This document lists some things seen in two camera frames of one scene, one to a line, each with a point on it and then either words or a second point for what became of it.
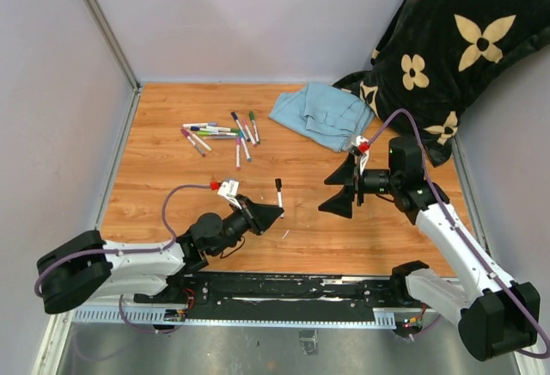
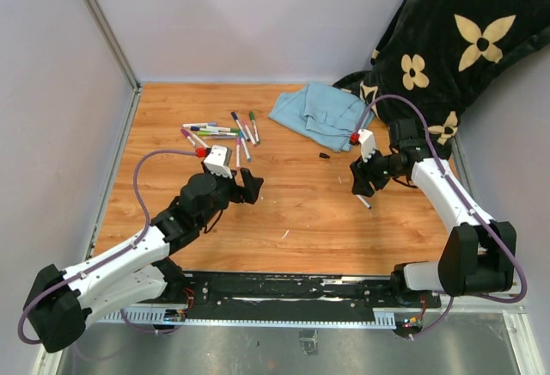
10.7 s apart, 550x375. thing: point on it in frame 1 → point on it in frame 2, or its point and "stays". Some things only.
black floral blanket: x=456 y=30 stays
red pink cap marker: x=249 y=133 stays
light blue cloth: x=323 y=113 stays
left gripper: x=259 y=217 → x=249 y=192
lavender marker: x=223 y=137 stays
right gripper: x=349 y=175 → x=363 y=175
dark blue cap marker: x=235 y=116 stays
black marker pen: x=278 y=187 → x=364 y=201
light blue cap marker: x=244 y=141 stays
